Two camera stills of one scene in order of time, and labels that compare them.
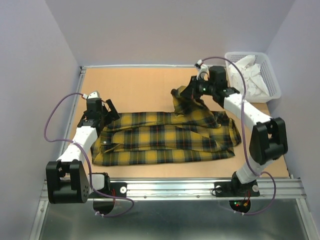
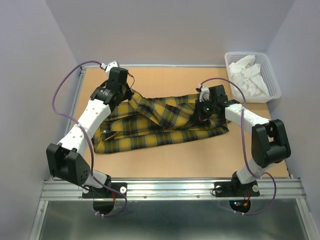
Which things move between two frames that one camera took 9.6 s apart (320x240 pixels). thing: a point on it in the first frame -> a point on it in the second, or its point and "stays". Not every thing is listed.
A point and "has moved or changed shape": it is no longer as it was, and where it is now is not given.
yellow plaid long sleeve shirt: (193, 132) has moved or changed shape
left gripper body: (102, 115) -> (127, 92)
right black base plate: (231, 189) stays
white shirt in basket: (245, 77) stays
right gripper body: (206, 88) -> (205, 109)
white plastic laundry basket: (253, 74) stays
